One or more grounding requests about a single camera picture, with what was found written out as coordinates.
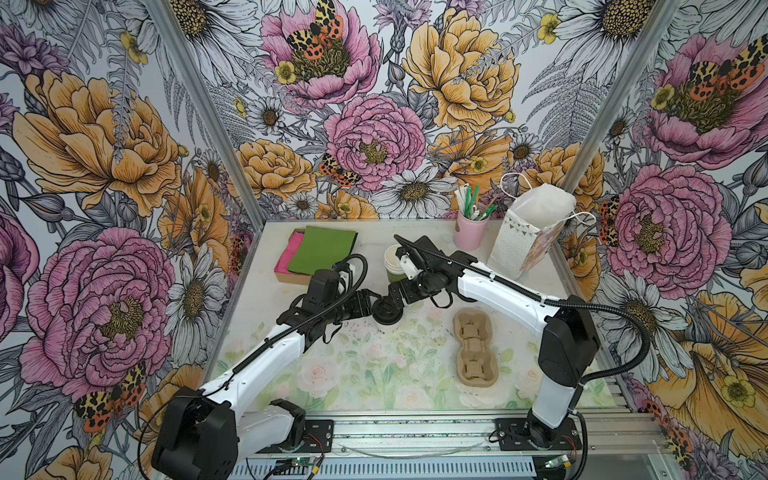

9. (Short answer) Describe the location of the black plastic cup lid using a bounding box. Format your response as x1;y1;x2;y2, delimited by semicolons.
371;296;404;327

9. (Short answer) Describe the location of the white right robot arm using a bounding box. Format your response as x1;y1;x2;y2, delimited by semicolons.
372;235;600;449

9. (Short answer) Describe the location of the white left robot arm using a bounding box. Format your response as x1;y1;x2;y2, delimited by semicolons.
150;270;390;479

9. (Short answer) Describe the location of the stack of paper cups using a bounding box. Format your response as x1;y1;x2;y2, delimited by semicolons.
384;245;407;283

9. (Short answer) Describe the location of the pink plastic straw cup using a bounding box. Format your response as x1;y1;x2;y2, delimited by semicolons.
453;214;489;252

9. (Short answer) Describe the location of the pink paper napkin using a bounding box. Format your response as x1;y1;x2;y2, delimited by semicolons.
274;230;304;274

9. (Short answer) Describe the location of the brown pulp cup carrier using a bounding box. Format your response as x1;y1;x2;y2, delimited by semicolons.
453;309;499;388

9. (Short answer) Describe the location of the cartoon animal paper gift bag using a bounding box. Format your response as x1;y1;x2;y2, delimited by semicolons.
488;173;596;279

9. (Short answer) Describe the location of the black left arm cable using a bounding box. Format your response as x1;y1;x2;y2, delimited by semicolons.
136;253;370;480

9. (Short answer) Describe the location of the aluminium front frame rail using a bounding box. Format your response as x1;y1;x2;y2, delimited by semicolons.
161;410;667;457

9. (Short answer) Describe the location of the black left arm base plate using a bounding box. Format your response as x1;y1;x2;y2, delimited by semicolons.
278;419;335;453

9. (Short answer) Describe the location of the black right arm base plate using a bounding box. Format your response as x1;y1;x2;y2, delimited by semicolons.
488;417;582;451

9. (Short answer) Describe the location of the white ventilated cable duct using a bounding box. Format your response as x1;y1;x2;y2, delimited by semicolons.
229;456;538;479

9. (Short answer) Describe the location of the aluminium right corner post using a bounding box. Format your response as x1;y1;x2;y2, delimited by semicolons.
561;0;681;193

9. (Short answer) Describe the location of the aluminium corner post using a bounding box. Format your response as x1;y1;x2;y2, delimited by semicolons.
147;1;266;232
561;0;681;193

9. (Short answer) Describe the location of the aluminium left corner post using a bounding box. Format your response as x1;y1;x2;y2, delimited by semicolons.
147;1;266;232

